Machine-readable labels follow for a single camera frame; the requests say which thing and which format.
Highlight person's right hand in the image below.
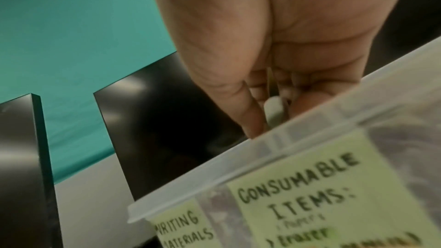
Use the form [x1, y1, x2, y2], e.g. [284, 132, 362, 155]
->
[144, 0, 419, 139]

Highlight white oval eraser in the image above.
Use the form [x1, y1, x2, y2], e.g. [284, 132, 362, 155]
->
[263, 96, 287, 128]

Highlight clear plastic storage box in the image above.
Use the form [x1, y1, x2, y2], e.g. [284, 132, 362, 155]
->
[127, 36, 441, 248]

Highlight black computer monitor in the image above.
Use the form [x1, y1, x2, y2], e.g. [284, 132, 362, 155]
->
[0, 93, 65, 248]
[93, 0, 441, 202]

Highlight green cloth backdrop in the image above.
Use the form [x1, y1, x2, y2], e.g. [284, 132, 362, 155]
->
[0, 0, 180, 182]

